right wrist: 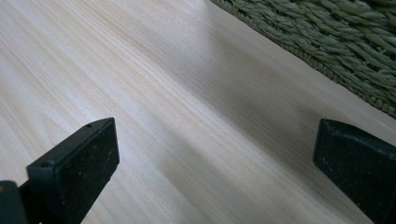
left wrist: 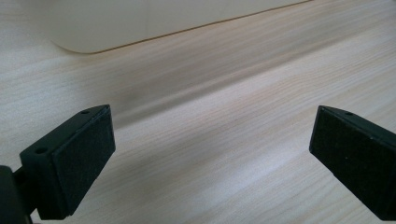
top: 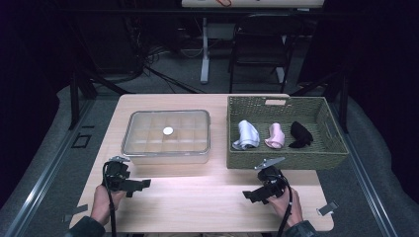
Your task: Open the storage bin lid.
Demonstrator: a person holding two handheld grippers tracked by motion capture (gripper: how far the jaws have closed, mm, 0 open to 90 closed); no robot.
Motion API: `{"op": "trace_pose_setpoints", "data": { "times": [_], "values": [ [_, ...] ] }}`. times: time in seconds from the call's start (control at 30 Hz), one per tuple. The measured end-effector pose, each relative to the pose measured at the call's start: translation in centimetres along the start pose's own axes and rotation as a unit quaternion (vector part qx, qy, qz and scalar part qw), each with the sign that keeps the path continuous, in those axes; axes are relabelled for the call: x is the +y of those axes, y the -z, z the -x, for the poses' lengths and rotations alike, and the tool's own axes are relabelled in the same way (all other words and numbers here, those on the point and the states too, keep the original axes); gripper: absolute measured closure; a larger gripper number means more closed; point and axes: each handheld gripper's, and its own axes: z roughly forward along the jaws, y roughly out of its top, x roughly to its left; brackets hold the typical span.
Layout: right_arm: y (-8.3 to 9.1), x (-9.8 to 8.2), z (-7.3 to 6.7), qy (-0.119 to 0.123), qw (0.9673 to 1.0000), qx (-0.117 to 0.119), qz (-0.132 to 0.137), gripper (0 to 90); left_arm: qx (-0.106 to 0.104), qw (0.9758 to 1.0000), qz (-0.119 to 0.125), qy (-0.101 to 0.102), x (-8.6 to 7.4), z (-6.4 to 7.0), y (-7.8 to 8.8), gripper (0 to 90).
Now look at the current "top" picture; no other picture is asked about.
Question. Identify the light desk top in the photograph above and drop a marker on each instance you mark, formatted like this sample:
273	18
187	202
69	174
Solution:
263	3

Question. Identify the person's left hand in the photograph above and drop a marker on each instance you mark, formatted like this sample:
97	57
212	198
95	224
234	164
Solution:
102	204

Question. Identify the white compartment storage box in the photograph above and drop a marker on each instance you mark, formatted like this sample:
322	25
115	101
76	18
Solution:
164	159

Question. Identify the white desk leg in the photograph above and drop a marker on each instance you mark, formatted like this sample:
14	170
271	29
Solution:
280	74
205	49

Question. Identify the green woven basket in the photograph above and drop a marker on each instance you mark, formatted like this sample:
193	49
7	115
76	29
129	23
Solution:
280	161

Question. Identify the red item on desk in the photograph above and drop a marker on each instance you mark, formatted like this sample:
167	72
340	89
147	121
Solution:
224	3

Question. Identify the black metal stand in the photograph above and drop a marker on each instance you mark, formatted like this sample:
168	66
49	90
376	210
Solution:
74	98
344	98

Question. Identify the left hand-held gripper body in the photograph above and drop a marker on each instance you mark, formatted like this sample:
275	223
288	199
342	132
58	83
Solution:
117	174

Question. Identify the pink sock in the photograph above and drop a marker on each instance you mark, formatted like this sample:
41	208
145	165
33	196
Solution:
275	136

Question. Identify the clear plastic box lid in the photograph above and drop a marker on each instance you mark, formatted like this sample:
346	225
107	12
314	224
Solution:
168	131

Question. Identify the black folding chair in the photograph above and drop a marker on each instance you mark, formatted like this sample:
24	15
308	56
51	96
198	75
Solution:
260	56

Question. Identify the white sock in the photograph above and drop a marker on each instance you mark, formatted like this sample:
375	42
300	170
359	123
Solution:
247	135

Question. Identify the black sock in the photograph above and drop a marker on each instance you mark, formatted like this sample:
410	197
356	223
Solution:
299	133

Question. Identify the grey floor tape strip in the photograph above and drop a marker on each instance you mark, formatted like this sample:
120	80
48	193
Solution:
77	209

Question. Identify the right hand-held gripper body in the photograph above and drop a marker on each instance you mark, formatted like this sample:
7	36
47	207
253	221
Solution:
273	181

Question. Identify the aluminium floor rail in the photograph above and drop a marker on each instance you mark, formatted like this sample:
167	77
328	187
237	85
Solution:
373	197
44	177

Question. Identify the person's right hand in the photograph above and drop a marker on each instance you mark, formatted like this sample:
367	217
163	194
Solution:
291	207

